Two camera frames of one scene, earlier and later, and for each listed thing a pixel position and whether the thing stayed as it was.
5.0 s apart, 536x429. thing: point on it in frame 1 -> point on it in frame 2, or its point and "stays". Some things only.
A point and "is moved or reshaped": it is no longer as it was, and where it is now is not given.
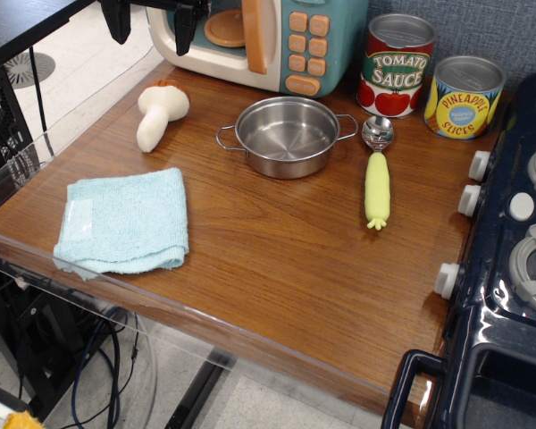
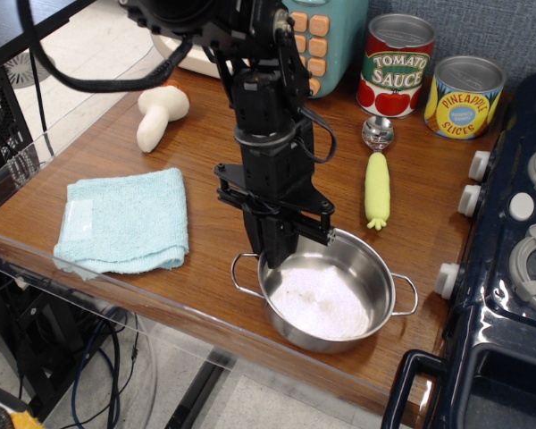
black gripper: [183, 7] -> [277, 173]
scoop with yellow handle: [377, 133] stays
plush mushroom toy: [162, 101] stays
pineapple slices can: [464, 96] stays
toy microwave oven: [307, 47] stays
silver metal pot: [288, 137] is moved or reshaped
